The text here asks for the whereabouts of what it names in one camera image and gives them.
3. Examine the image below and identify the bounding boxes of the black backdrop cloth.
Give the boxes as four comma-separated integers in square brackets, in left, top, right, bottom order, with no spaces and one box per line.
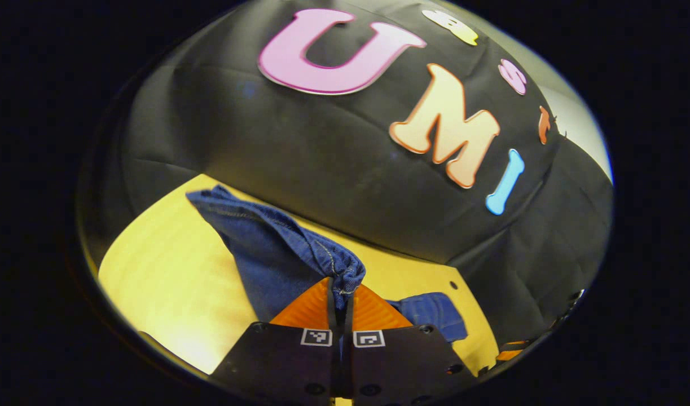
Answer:
[77,0,613,373]

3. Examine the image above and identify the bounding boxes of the blue denim jeans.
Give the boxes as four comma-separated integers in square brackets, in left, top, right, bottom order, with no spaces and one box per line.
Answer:
[186,185,468,343]

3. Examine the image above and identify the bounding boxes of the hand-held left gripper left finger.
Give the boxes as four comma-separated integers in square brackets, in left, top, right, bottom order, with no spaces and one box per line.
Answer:
[209,276,344,399]

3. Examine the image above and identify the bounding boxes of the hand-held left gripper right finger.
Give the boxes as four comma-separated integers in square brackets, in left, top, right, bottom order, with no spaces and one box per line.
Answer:
[343,284,478,400]

